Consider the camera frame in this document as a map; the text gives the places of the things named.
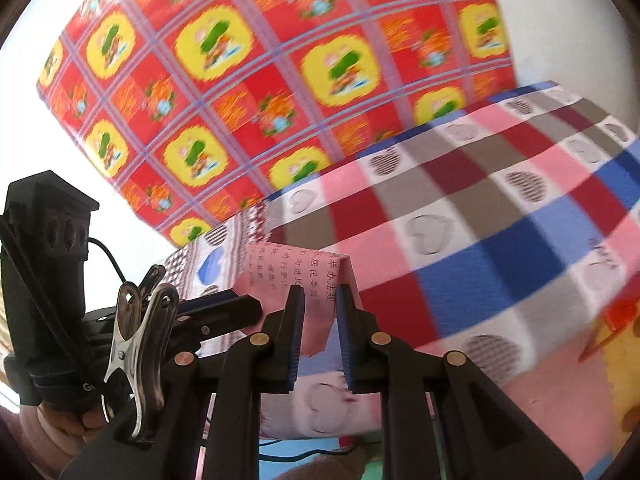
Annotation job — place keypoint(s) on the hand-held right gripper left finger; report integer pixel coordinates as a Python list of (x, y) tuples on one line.
[(296, 340)]

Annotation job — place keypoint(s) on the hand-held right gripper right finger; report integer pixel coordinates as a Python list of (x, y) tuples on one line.
[(347, 345)]

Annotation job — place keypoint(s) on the pink fuzzy pants leg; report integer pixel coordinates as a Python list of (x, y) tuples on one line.
[(335, 470)]

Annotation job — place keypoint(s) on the yellow red printed cloth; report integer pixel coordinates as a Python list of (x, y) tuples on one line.
[(620, 360)]

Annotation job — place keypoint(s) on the person's left forearm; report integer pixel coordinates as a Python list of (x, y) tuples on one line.
[(45, 455)]

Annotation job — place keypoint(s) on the coloured foam floor mat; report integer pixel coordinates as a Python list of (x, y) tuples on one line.
[(285, 447)]

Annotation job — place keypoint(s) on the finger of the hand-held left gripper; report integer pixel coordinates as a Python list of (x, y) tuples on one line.
[(230, 315), (210, 297)]

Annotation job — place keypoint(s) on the plaid heart blanket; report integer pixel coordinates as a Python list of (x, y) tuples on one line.
[(450, 240)]

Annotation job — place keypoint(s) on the metal spring clip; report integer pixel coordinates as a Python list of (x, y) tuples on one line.
[(135, 350), (152, 280)]

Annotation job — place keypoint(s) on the red floral wall cloth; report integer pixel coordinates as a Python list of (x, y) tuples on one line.
[(250, 85)]

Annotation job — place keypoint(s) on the pink printed paper sheet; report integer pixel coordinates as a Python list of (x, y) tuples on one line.
[(315, 280)]

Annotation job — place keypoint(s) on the person's left hand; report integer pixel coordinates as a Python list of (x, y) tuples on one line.
[(90, 417)]

